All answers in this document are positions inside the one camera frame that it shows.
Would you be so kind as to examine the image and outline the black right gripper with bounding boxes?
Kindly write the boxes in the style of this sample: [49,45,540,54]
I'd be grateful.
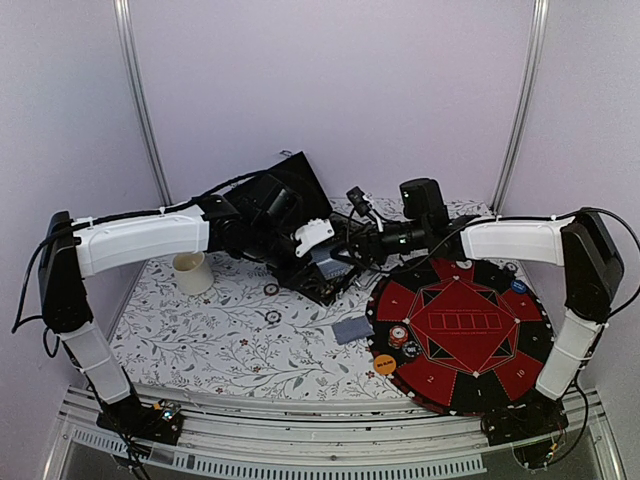
[330,219,428,270]

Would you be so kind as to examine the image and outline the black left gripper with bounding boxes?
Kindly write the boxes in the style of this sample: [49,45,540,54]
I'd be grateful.
[247,220,328,291]

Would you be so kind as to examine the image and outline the grey card deck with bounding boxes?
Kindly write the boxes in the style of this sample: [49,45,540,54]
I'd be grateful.
[331,316,374,345]

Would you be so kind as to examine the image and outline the red 5 poker chip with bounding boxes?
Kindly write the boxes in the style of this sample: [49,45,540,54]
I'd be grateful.
[388,325,409,349]

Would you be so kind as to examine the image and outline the white dealer button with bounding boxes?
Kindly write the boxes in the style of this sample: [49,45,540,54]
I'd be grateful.
[455,260,474,270]

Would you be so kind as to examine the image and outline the black 100 poker chips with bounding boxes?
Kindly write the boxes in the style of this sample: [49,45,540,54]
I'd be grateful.
[402,341,421,358]

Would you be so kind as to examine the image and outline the orange big blind button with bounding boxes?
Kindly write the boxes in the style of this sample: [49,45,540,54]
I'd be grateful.
[373,354,397,376]

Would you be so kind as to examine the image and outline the blue small blind button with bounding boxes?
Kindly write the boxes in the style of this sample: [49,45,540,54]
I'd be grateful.
[511,280,528,294]

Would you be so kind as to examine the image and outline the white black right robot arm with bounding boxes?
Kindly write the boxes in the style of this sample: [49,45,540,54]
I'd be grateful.
[346,178,625,463]

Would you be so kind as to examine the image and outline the open black poker chip case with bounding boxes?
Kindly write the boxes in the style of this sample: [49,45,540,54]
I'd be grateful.
[215,152,362,306]

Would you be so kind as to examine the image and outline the red white loose chip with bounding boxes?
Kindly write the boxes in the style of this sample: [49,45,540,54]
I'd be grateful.
[263,283,279,296]

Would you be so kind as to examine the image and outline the blue white loose chip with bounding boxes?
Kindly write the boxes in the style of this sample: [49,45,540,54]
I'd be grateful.
[265,310,281,324]

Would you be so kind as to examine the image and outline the floral white table mat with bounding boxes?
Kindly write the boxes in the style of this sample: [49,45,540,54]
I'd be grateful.
[111,253,401,400]

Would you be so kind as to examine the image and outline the round red black poker mat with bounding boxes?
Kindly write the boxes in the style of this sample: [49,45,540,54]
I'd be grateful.
[365,258,554,415]

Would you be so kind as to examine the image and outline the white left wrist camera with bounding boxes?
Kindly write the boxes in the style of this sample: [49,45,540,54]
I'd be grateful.
[293,219,335,258]

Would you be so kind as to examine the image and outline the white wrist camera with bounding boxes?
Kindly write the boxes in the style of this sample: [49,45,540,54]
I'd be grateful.
[293,219,335,258]
[346,186,384,232]

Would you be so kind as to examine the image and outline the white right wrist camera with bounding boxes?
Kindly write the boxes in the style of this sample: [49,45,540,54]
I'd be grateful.
[346,186,384,232]

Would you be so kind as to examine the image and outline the left aluminium frame post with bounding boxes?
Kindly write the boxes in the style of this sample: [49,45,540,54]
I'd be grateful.
[113,0,173,206]

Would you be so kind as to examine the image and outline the aluminium frame post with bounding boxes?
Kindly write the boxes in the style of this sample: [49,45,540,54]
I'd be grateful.
[490,0,550,213]
[113,0,173,206]

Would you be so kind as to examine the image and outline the right aluminium frame post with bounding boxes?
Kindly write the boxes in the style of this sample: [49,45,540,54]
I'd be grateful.
[490,0,550,213]

